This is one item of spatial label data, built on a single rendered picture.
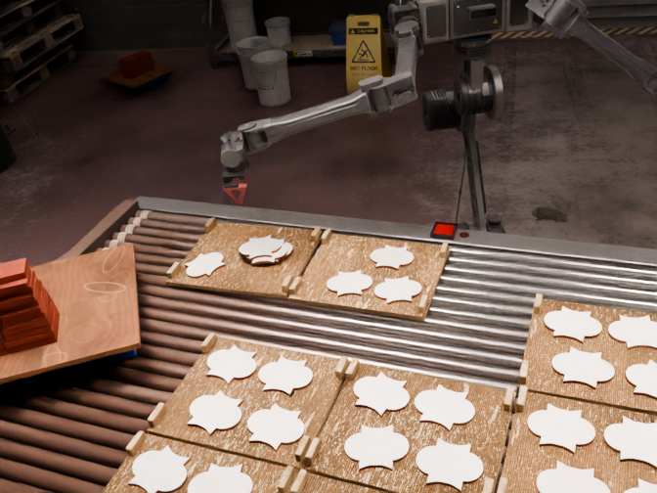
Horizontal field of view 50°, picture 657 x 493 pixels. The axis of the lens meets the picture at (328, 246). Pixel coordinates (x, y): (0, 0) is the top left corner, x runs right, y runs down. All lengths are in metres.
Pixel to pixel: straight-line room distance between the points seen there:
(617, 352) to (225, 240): 1.27
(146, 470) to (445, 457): 0.67
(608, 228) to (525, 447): 2.54
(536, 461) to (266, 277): 0.99
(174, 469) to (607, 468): 0.94
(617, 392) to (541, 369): 0.18
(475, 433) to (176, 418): 0.72
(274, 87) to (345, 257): 3.64
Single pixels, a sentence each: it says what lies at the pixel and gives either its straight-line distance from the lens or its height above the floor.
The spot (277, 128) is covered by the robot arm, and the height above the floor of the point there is 1.38.
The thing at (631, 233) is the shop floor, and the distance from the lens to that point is 4.07.
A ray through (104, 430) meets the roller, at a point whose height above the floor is 0.92.
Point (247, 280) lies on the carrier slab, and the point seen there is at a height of 0.94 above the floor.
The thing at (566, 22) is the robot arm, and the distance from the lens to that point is 2.21.
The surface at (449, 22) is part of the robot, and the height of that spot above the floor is 1.44.
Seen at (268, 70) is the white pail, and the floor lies 0.30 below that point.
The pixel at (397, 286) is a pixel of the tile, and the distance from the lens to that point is 2.07.
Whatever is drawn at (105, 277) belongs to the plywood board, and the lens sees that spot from 2.20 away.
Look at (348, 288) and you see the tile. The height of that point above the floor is 0.95.
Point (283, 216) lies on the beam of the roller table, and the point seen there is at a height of 0.91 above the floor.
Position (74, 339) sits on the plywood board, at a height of 1.04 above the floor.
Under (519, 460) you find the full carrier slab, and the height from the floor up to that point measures 0.94.
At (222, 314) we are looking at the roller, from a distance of 2.13.
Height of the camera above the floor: 2.22
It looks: 34 degrees down
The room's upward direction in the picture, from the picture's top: 8 degrees counter-clockwise
